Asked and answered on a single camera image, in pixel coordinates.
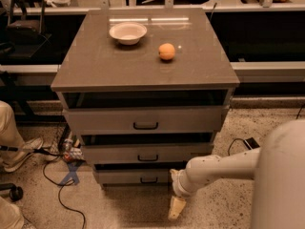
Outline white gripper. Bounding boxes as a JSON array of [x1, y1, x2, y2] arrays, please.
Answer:
[[168, 169, 194, 220]]

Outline grey bottom drawer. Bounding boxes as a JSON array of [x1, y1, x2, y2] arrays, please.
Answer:
[[93, 161, 187, 185]]

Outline grey drawer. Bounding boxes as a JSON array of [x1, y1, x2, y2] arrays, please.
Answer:
[[64, 106, 228, 135], [81, 143, 214, 164], [93, 161, 187, 185]]

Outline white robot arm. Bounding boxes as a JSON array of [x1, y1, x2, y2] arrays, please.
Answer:
[[169, 119, 305, 229]]

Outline grey middle drawer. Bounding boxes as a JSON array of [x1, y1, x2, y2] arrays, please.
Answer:
[[81, 143, 214, 164]]

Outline grey drawer cabinet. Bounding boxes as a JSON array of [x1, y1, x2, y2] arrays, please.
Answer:
[[51, 8, 240, 189]]

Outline grey top drawer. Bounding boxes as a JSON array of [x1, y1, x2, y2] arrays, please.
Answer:
[[64, 106, 228, 135]]

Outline black phone device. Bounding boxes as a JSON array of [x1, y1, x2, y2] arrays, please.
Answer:
[[244, 137, 260, 150]]

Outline blue tape cross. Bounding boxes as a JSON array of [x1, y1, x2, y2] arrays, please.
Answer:
[[60, 160, 84, 185]]

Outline plastic bottle on floor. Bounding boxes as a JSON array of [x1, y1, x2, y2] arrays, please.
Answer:
[[62, 138, 72, 162]]

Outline orange fruit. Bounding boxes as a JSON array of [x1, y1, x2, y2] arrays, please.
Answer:
[[158, 43, 175, 60]]

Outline black chair wheel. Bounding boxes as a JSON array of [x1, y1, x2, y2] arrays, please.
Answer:
[[0, 183, 24, 201]]

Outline person knee beige trousers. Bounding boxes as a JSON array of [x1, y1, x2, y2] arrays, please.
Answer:
[[0, 198, 24, 229]]

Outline white sneaker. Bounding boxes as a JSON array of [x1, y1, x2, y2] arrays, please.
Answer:
[[1, 137, 44, 173]]

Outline white bowl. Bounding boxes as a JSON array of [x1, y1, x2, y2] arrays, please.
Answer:
[[110, 22, 147, 46]]

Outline person leg beige trousers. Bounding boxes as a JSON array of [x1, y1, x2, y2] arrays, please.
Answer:
[[0, 101, 25, 166]]

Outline black chair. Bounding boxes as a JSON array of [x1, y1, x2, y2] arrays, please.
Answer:
[[0, 0, 52, 61]]

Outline black cable left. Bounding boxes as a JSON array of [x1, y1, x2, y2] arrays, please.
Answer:
[[33, 148, 87, 229]]

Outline black cable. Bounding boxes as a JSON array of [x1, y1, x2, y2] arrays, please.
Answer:
[[227, 102, 305, 157], [33, 148, 87, 229]]

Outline black cable right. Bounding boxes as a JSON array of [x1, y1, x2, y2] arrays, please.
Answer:
[[227, 102, 305, 157]]

